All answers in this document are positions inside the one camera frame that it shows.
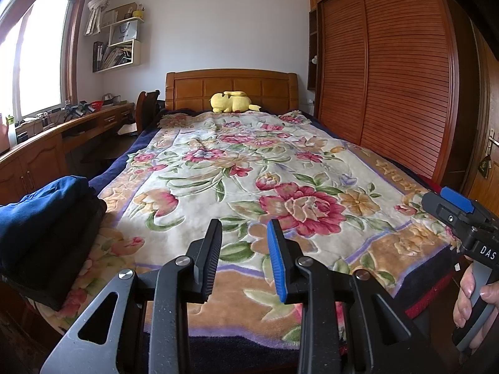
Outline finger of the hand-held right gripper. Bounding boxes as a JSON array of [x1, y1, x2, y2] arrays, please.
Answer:
[[421, 192, 488, 242], [440, 187, 474, 213]]

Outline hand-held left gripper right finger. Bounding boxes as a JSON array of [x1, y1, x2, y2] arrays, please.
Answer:
[[268, 219, 445, 374]]

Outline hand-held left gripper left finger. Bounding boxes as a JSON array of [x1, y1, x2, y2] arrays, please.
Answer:
[[39, 219, 223, 374]]

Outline blue suit jacket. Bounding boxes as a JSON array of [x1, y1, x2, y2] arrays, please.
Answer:
[[0, 175, 96, 273]]

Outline black folded clothes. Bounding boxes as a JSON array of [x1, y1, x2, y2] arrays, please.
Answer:
[[0, 197, 108, 312]]

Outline person's right hand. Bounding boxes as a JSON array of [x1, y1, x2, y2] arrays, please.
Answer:
[[453, 271, 499, 351]]

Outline floral blanket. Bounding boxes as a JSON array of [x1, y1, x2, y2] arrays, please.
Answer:
[[58, 111, 464, 349]]

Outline wooden door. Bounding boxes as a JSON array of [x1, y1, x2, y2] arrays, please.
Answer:
[[468, 19, 499, 219]]

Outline wooden slatted wardrobe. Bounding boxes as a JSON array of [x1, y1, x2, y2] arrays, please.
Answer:
[[308, 0, 472, 188]]

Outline yellow plush toy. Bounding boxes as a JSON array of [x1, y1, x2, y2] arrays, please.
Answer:
[[211, 91, 261, 113]]

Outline wooden chair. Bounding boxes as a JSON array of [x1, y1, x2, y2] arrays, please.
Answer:
[[136, 89, 161, 135]]

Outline wooden bed headboard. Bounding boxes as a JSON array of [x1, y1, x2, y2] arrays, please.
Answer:
[[164, 69, 300, 112]]

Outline wooden desk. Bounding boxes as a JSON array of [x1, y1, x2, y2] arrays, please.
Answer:
[[0, 101, 137, 203]]

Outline black gadget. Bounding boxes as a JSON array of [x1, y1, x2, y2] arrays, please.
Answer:
[[64, 101, 92, 117]]

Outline dark corner shelf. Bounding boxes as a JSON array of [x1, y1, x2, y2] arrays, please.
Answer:
[[308, 10, 320, 90]]

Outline stack of books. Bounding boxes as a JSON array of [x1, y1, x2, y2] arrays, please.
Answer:
[[94, 42, 135, 71]]

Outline white paper bag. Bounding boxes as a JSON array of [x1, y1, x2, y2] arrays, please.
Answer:
[[109, 21, 138, 45]]

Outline window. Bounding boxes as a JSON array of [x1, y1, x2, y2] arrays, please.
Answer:
[[0, 0, 90, 125]]

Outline tied white curtain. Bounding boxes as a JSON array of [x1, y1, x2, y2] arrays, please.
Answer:
[[85, 0, 119, 36]]

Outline white wall shelf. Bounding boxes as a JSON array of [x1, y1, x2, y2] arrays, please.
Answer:
[[93, 3, 146, 73]]

